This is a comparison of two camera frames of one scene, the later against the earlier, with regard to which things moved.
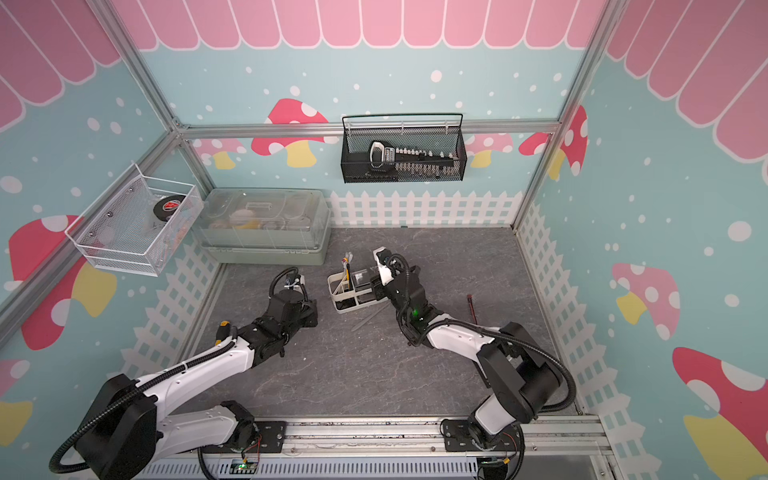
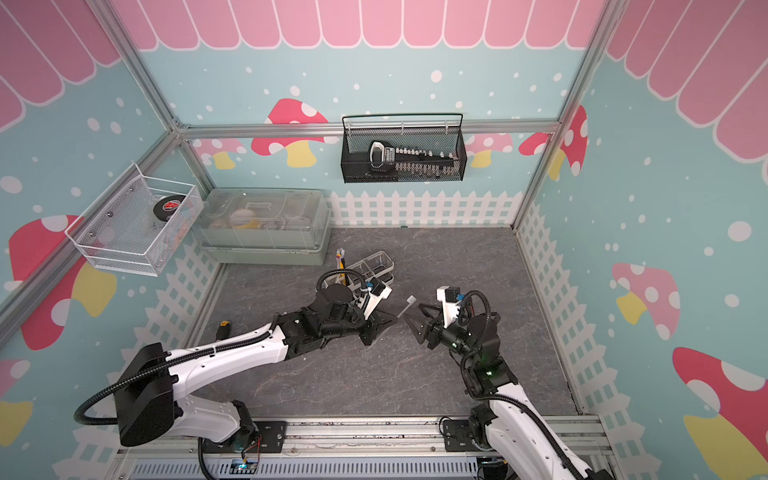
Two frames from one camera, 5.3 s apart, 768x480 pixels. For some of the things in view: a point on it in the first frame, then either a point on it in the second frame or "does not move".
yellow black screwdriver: (222, 332) does not move
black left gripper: (310, 308) to (376, 323)
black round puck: (166, 206) does not move
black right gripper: (380, 285) to (432, 325)
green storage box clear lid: (265, 226) does not move
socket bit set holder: (412, 162) does not move
